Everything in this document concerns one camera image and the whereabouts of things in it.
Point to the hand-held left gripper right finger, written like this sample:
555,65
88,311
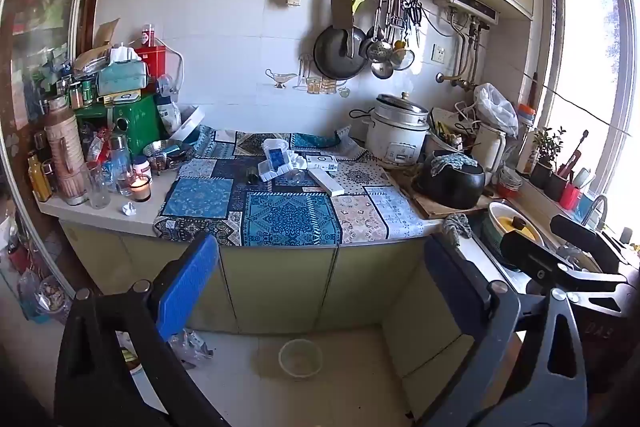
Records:
452,279

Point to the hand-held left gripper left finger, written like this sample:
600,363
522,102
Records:
190,287

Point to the clear glass jar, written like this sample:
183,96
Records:
295,177

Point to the red tin box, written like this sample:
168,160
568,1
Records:
155,59

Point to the pink patterned thermos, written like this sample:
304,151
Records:
67,157

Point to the black ceramic pot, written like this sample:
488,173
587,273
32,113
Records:
450,188

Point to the steel ladle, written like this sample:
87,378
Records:
382,69

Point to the white bottle orange cap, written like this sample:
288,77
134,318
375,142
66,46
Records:
525,147

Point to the long white box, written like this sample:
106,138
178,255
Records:
326,183

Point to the clear drinking glass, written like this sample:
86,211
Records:
98,189

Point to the white plastic bag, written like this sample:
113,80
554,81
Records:
495,107
300,163

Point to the blue white blister package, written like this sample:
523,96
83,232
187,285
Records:
274,159

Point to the white kettle jug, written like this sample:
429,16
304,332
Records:
487,152

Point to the steel sink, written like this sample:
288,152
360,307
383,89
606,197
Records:
490,252

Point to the small potted plant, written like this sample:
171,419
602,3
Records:
545,152

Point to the lit candle in glass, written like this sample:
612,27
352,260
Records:
140,190

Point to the teal tissue box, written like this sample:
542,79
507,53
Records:
122,77

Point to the steel masher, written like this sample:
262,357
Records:
396,19

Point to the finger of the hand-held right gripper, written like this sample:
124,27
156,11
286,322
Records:
575,232
535,257

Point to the kitchenware wall sticker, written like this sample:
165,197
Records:
280,78

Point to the small dark bottle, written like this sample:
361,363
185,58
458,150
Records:
251,177

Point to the small translucent round bin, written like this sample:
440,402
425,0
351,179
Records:
300,357

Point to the green metal box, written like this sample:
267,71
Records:
135,122

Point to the wooden cutting board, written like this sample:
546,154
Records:
430,209

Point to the black wok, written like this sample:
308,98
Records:
332,57

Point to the black pot with utensils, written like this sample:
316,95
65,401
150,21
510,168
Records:
556,187

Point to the white round tray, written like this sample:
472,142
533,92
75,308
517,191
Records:
187,124

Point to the yellow bottle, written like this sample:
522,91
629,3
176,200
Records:
39,179

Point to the brass wall tap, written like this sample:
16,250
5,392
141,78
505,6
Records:
452,80

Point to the blue white knitted cloth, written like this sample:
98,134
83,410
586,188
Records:
450,161

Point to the plastic bag of goods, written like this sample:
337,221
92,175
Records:
42,297

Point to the grey knitted rag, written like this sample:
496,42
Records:
455,227

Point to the window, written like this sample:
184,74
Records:
585,32

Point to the blue patchwork tablecloth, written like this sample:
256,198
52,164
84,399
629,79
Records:
290,217

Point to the white box blue label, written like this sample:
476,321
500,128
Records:
322,162

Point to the small jar red label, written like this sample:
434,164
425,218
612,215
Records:
141,167

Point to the steel cleaver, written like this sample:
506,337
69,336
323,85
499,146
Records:
341,7

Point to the white utensil basket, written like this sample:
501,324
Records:
445,127

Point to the small crumpled paper scrap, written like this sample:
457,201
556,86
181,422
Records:
130,209

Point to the white powder bag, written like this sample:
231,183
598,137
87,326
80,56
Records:
169,117

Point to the clear water bottle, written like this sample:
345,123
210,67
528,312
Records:
121,167

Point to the brown cardboard piece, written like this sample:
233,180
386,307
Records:
107,34

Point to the steel sink faucet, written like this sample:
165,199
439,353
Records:
597,207

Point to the white wall water heater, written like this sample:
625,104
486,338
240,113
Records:
465,2

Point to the steel skimmer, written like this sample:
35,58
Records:
378,52

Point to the white rice cooker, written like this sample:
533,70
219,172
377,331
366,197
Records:
395,142

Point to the red cup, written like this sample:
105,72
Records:
569,198

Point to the round mesh strainer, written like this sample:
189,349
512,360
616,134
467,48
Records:
404,57

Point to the stack of small bowls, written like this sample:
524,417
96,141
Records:
510,183

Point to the clear plastic packaging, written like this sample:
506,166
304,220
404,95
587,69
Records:
192,349

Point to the black kitchen scissors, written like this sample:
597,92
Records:
415,14

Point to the white wall socket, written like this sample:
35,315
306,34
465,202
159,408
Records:
439,52

